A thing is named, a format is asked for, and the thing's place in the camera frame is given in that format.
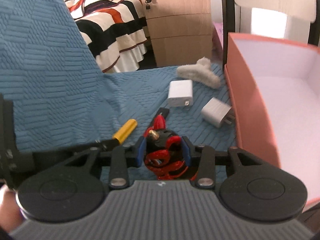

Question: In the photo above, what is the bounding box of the black cabinet key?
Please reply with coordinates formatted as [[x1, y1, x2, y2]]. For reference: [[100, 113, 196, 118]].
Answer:
[[145, 0, 152, 10]]

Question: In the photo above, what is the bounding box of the blue textured chair cover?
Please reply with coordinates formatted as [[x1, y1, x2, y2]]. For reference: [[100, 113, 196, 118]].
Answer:
[[0, 0, 237, 184]]

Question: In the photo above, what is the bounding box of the red devil figurine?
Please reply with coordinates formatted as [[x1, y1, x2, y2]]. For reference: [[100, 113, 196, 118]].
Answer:
[[143, 114, 199, 180]]

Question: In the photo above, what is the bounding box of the white square charger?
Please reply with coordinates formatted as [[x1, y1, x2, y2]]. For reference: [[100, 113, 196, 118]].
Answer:
[[167, 80, 193, 107]]

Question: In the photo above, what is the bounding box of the pink paper bag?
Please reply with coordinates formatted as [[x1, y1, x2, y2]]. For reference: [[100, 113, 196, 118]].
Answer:
[[213, 22, 223, 60]]

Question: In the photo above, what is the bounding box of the black usb stick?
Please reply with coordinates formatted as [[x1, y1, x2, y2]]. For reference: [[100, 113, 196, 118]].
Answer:
[[151, 107, 170, 129]]

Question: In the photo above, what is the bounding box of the striped bed cover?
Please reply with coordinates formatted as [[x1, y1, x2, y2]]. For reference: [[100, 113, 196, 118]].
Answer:
[[76, 0, 148, 73]]

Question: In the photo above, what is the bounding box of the person left hand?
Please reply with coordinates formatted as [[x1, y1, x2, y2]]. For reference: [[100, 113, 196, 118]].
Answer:
[[0, 185, 24, 232]]

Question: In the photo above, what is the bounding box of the pink cardboard box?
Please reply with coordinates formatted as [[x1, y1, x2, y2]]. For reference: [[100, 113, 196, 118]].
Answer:
[[224, 33, 319, 208]]

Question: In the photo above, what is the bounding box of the yellow handled screwdriver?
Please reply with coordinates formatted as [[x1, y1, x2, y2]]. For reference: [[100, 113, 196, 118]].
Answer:
[[100, 119, 138, 151]]

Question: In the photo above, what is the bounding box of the wooden drawer cabinet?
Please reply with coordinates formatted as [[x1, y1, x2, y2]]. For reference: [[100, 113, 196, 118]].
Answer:
[[141, 0, 213, 67]]

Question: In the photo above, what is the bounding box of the white fluffy hair claw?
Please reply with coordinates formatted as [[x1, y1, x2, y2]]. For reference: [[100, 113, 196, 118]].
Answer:
[[176, 57, 221, 89]]

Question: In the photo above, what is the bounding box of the white plug adapter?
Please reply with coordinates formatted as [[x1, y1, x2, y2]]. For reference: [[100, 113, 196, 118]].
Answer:
[[201, 98, 235, 128]]

